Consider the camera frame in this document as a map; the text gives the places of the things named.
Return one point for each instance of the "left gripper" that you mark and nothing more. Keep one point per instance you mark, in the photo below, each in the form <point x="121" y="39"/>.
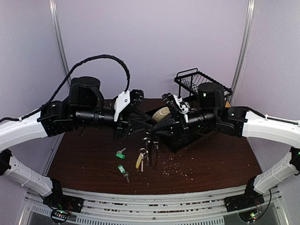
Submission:
<point x="123" y="127"/>

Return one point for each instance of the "left corner metal post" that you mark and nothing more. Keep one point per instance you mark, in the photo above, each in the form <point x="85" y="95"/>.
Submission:
<point x="58" y="35"/>

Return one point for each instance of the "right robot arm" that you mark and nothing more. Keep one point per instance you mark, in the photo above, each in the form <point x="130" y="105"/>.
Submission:
<point x="237" y="121"/>

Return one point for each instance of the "aluminium rail frame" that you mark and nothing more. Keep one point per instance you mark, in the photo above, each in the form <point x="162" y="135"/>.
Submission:
<point x="198" y="208"/>

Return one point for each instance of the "yellow tagged key bunch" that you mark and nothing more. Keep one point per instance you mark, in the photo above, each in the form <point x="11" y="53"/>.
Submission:
<point x="143" y="155"/>

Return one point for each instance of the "corner metal post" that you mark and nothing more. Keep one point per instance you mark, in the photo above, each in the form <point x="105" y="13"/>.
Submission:
<point x="246" y="38"/>
<point x="58" y="35"/>

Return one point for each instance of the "yellow dotted bowl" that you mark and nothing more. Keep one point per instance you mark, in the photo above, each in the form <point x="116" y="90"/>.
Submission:
<point x="160" y="114"/>

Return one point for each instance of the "black wire dish rack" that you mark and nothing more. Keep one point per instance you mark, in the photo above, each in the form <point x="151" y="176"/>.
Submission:
<point x="189" y="82"/>

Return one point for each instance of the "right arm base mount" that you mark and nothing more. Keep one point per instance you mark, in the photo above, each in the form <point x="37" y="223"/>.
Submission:
<point x="249" y="198"/>

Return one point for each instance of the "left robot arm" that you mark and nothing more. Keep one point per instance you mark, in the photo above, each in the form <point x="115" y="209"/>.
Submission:
<point x="84" y="107"/>

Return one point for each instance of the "right corner metal post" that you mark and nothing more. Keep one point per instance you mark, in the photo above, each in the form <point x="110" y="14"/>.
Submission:
<point x="246" y="38"/>

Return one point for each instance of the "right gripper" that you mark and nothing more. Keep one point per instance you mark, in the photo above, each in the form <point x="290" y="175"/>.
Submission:
<point x="181" y="124"/>

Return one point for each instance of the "green tagged key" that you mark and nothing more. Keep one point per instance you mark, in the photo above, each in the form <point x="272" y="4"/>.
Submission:
<point x="124" y="172"/>
<point x="120" y="154"/>

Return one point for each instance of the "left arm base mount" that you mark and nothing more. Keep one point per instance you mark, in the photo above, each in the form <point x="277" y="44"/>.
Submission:
<point x="61" y="205"/>

